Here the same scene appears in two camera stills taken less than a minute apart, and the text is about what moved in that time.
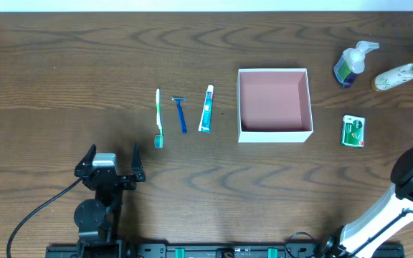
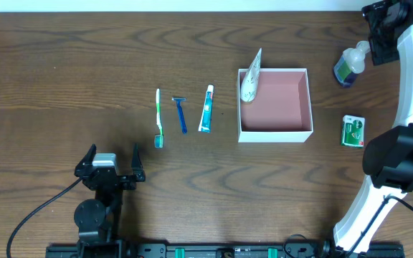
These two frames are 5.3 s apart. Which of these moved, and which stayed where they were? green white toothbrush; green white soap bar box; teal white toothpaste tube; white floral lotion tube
Moved: white floral lotion tube
Stayed: green white soap bar box; green white toothbrush; teal white toothpaste tube
